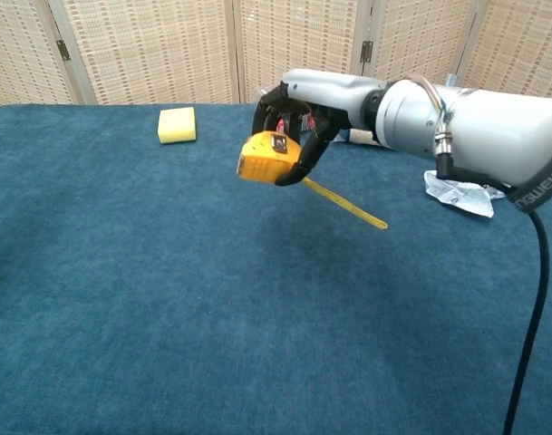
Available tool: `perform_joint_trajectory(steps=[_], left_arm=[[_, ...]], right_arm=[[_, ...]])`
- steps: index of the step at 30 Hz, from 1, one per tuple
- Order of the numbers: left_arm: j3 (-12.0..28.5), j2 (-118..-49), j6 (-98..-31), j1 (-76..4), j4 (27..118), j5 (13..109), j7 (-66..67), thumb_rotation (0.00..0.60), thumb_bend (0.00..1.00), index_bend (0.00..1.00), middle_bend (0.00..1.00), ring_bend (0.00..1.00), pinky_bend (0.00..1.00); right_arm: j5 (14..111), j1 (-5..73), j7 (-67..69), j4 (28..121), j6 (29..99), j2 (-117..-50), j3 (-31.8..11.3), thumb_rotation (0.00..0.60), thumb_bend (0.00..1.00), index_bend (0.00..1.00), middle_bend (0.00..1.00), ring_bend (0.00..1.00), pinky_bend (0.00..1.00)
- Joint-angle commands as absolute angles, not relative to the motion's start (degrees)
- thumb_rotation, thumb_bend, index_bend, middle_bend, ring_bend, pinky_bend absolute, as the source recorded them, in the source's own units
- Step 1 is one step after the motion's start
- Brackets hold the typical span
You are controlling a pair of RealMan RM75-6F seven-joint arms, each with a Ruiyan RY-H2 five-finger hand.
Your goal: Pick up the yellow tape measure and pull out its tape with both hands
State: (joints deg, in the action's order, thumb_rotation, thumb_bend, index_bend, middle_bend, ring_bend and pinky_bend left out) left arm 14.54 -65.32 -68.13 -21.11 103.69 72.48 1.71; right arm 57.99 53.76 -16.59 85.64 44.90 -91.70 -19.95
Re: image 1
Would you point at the white snack bag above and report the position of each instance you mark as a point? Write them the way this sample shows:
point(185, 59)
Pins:
point(457, 195)

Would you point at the white mayonnaise bottle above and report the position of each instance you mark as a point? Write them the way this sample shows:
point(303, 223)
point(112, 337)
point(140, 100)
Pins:
point(359, 136)

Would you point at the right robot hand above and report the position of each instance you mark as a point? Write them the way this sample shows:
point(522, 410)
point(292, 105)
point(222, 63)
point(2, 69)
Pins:
point(330, 90)

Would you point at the woven folding screen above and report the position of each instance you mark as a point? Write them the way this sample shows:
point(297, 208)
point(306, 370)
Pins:
point(144, 45)

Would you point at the yellow sponge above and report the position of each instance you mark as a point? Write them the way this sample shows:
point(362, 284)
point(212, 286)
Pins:
point(177, 124)

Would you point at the clear box with black-red items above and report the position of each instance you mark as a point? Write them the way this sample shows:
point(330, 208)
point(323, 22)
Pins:
point(282, 123)

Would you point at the yellow tape measure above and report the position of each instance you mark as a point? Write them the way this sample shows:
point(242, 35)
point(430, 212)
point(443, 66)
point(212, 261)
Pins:
point(262, 158)

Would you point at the metal screen hinge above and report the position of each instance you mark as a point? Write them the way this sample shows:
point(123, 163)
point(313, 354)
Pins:
point(366, 51)
point(63, 50)

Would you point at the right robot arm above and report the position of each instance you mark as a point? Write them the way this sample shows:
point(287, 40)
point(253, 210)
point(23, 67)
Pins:
point(484, 127)

